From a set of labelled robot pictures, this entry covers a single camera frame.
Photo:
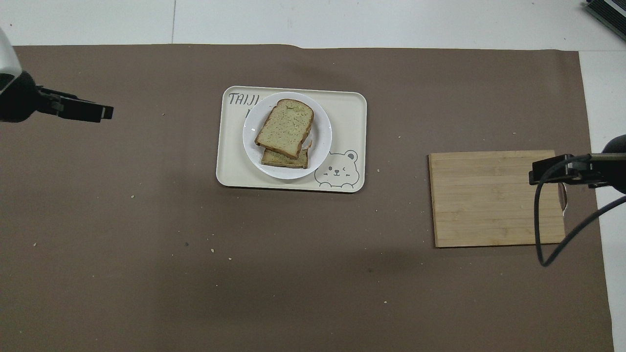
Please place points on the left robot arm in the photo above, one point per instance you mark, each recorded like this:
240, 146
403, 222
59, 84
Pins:
7, 54

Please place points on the black stand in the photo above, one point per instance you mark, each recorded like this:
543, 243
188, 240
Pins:
609, 10

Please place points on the cream tray with bear print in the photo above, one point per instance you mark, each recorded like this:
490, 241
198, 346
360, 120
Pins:
347, 127

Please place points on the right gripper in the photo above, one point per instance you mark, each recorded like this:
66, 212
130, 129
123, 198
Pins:
614, 168

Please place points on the white round plate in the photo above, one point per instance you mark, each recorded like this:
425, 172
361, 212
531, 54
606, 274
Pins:
320, 137

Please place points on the bread slice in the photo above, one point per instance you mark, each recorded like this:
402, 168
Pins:
286, 160
284, 128

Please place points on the wooden cutting board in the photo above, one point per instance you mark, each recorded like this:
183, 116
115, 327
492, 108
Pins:
489, 200

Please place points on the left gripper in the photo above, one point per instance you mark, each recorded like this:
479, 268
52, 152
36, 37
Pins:
17, 100

